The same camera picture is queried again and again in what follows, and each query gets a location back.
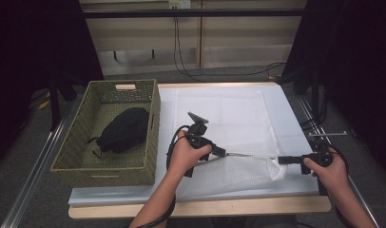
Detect black garment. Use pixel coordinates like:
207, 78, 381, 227
87, 106, 150, 159

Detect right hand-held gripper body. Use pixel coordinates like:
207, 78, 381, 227
299, 131, 348, 175

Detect person's left hand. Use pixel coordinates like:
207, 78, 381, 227
167, 130, 213, 179

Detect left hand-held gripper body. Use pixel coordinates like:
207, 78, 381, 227
184, 111, 216, 149

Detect black floor cable bundle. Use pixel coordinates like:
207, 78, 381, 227
299, 91, 329, 131

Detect person's right hand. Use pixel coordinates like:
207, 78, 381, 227
303, 153, 349, 198

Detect black metal stand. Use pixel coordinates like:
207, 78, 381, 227
310, 67, 320, 120
48, 74, 61, 132

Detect black curtain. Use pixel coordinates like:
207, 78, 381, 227
278, 0, 386, 179
0, 0, 105, 179

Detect black wall cable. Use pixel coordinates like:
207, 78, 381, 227
176, 17, 288, 78
172, 17, 208, 84

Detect right hand-held gripper cable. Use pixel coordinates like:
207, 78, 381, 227
320, 141, 354, 228

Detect green woven basket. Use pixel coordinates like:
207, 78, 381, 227
50, 79, 162, 188

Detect yellow cable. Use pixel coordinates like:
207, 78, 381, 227
38, 90, 51, 110

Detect white wall socket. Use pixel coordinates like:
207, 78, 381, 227
168, 0, 191, 10

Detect black horizontal bar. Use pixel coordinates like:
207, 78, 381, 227
81, 9, 306, 19

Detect white mesh laundry bag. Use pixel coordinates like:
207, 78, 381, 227
175, 89, 289, 199

